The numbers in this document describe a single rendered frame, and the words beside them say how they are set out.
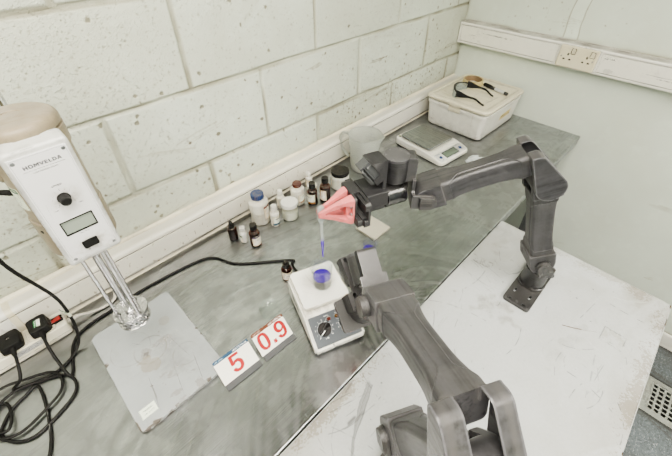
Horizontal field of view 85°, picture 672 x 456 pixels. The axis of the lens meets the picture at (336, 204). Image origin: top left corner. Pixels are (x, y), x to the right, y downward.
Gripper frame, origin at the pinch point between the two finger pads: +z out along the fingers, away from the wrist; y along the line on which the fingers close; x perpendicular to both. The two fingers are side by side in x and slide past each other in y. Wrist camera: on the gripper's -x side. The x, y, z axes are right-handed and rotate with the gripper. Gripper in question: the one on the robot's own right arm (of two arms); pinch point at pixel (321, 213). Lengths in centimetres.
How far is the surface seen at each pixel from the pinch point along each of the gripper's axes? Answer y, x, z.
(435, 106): -73, 24, -86
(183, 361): 1.5, 31.5, 36.4
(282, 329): 3.5, 30.8, 12.9
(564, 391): 42, 33, -40
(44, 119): -2.1, -28.7, 37.8
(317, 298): 3.2, 24.0, 3.2
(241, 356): 6.6, 30.2, 23.7
